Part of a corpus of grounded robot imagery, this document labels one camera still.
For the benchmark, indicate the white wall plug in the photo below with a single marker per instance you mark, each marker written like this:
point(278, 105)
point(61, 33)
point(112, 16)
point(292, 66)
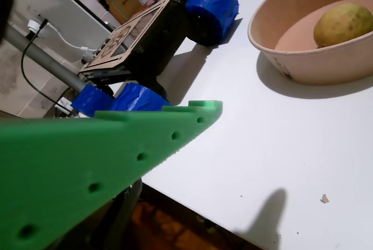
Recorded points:
point(36, 27)

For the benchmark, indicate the small paper scrap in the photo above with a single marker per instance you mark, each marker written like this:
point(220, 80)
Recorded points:
point(324, 199)

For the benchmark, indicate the yellow round fruit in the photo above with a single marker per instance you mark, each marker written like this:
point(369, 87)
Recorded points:
point(341, 25)

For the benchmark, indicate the grey metal pipe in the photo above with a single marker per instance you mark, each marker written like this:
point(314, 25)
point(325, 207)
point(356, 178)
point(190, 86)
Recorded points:
point(43, 57)

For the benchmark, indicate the white power strip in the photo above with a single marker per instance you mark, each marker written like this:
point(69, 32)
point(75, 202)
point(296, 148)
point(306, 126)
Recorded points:
point(62, 105)

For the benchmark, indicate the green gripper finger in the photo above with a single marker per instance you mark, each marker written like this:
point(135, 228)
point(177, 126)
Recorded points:
point(73, 159)

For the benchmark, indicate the blue rover wheel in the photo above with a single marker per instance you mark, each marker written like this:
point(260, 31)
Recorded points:
point(90, 100)
point(215, 8)
point(137, 101)

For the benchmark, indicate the brown paper bowl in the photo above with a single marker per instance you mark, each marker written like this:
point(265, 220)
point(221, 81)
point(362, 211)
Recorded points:
point(320, 66)

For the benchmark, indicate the wooden top rover body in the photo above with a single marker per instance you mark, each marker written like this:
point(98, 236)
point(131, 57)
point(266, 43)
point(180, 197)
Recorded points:
point(157, 37)

